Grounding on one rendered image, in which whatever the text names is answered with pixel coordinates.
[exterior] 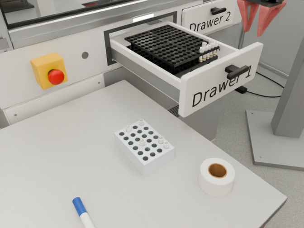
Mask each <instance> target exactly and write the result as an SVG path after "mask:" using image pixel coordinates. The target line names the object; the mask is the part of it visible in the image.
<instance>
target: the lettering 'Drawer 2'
mask: <svg viewBox="0 0 304 228"><path fill-rule="evenodd" d="M227 13H229V16H230V11H229V12H227ZM229 16H228V17H229ZM228 17H227V19H228ZM216 19H218V18H216ZM216 19H215V20H216ZM227 19H226V21H228V20H229V19H228V20H227ZM213 20H214V19H213ZM213 20H212V22H211V20H210V22H209V24H210V26H212V23H213ZM218 20H219V19H218ZM218 20H217V21H218ZM217 21H214V25H217V24H218V23H217V24H215V22H217ZM203 23H204V25H202V26H204V28H202V26H201V30H203V29H205V22H203ZM203 23H202V24H203ZM193 24H194V25H195V29H196V24H195V23H193ZM193 24H190V30H191V25H193ZM200 24H201V23H200ZM200 24H198V27H199V25H200ZM209 24H208V21H207V26H208V27H209ZM198 27H197V31H198ZM195 29H194V31H195Z"/></svg>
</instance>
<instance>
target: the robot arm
mask: <svg viewBox="0 0 304 228"><path fill-rule="evenodd" d="M286 3H287V2H286V1H284V0H237V4H238V7H239V10H240V14H241V17H242V22H243V28H244V32H248V31H249V29H250V27H251V25H252V23H253V20H254V18H255V15H256V13H257V10H258V8H259V5H261V6H260V11H259V19H258V27H257V37H260V36H262V34H263V33H264V31H265V30H266V28H267V27H268V25H269V24H270V22H271V21H272V20H273V19H274V18H275V17H276V16H277V15H278V13H279V12H280V11H281V10H282V9H283V8H284V7H285V5H286ZM248 6H251V8H250V15H249V19H248V17H247V7H248Z"/></svg>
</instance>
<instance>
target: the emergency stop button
mask: <svg viewBox="0 0 304 228"><path fill-rule="evenodd" d="M48 80H49V82H50V83H51V84H53V85H59V84H61V83H62V82H63V80H64V73H63V72H62V71H61V70H53V71H51V72H50V73H49V75H48Z"/></svg>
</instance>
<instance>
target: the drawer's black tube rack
mask: <svg viewBox="0 0 304 228"><path fill-rule="evenodd" d="M124 39H125V40H126V41H128V42H130V43H131V45H129V46H126V48H128V49H130V50H131V51H133V52H135V53H137V54H138V55H140V56H142V57H143V58H145V59H147V60H149V61H150V62H152V63H154V64H155V65H157V66H159V67H160V68H162V69H164V70H165V71H167V72H169V73H171V74H172V75H174V76H176V77H179V76H181V75H183V74H185V73H188V72H191V71H193V70H194V69H196V68H198V67H201V66H203V65H205V64H209V63H210V62H212V61H214V60H216V59H218V56H217V55H216V56H213V57H212V58H209V59H206V60H205V61H202V62H199V57H198V58H196V59H193V60H191V61H189V62H186V63H184V64H181V65H179V66H176V67H172V66H170V65H169V63H170V62H174V61H175V60H177V59H180V58H182V57H185V56H187V55H190V54H192V53H195V52H197V51H199V50H200V47H202V42H206V43H207V44H209V42H208V41H205V40H203V39H201V38H199V37H196V36H194V35H192V34H189V33H187V32H184V31H182V30H180V29H177V28H175V27H172V26H170V25H168V24H167V25H164V26H161V27H158V28H154V29H151V30H148V31H145V32H142V33H138V34H135V35H132V36H129V37H125V38H124ZM207 44H206V45H207Z"/></svg>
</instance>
